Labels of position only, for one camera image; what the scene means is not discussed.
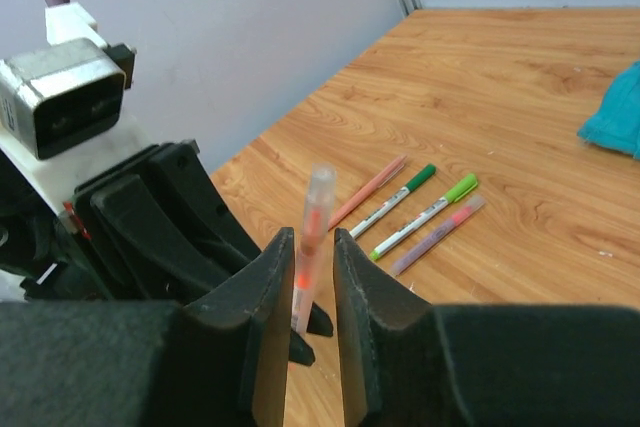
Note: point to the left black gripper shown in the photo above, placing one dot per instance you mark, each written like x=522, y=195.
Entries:
x=154, y=229

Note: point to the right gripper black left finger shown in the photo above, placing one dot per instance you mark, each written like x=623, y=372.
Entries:
x=56, y=390

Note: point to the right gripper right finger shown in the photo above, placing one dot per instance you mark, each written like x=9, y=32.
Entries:
x=407, y=362

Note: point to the orange pen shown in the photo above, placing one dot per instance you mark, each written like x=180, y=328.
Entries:
x=319, y=201

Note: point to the pink marker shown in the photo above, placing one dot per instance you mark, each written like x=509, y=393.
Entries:
x=450, y=224

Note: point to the white pen yellow-green tip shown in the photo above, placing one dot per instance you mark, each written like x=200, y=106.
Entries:
x=455, y=194

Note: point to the pink pen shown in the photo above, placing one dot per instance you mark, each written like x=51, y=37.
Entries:
x=368, y=189

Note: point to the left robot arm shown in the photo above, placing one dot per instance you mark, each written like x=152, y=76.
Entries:
x=32, y=247

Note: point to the black tipped white pen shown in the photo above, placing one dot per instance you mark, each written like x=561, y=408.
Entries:
x=419, y=179

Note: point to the teal folded cloth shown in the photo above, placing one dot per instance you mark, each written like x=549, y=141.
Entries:
x=615, y=125

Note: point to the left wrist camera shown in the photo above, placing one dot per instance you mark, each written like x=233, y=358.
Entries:
x=57, y=97

